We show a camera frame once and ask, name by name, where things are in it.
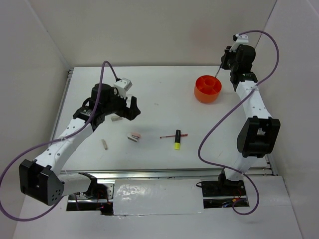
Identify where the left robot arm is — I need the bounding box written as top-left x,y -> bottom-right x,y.
19,78 -> 141,206

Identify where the aluminium table frame rail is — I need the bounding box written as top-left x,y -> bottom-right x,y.
37,66 -> 278,181

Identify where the white eraser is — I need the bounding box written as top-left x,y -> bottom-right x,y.
111,116 -> 123,122

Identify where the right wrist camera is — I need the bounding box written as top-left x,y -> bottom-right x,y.
229,33 -> 249,52

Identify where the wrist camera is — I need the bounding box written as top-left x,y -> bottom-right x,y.
229,33 -> 249,52
113,78 -> 133,99

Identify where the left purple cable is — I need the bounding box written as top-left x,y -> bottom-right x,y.
0,61 -> 120,222

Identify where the purple cable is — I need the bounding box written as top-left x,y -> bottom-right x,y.
0,61 -> 120,222
197,30 -> 280,215

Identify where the pink white mini stapler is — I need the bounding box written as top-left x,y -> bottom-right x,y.
127,132 -> 141,142

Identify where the orange round organizer container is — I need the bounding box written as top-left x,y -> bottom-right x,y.
194,75 -> 222,104

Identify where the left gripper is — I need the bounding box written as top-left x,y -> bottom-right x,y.
102,87 -> 141,120

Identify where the beige small eraser stick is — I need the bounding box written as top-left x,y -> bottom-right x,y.
101,139 -> 108,150

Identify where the white foam cover panel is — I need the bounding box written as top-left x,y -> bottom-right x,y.
113,179 -> 204,216

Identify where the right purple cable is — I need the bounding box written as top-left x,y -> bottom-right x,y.
197,30 -> 280,215

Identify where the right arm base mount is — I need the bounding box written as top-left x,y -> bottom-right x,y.
196,173 -> 249,209

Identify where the red pen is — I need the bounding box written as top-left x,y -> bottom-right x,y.
159,133 -> 188,139

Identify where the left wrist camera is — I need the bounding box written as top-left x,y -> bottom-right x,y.
113,78 -> 133,99

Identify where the black yellow highlighter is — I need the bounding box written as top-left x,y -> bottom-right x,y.
174,129 -> 181,150

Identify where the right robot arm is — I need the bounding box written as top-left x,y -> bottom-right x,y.
217,44 -> 281,195

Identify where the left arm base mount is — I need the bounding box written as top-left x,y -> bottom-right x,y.
66,173 -> 115,216

